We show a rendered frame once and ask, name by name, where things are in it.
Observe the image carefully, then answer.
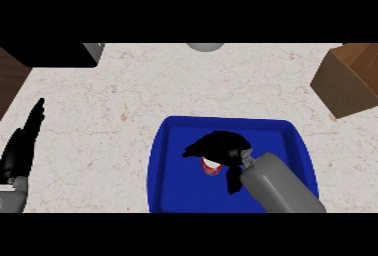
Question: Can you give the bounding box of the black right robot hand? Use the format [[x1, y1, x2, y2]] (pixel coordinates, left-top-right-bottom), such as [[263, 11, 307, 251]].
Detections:
[[180, 130, 257, 196]]

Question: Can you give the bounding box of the blue tray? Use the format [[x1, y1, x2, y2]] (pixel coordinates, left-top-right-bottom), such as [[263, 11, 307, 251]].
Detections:
[[146, 115, 320, 214]]

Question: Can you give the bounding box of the brown cardboard box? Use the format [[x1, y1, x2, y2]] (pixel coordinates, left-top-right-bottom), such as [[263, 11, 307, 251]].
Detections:
[[309, 43, 378, 120]]

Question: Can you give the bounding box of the grey round object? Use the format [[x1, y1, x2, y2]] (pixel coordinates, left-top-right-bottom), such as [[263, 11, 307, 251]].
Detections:
[[185, 43, 226, 53]]

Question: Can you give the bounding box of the black appliance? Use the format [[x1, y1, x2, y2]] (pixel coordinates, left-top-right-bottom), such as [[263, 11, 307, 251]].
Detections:
[[0, 43, 99, 69]]

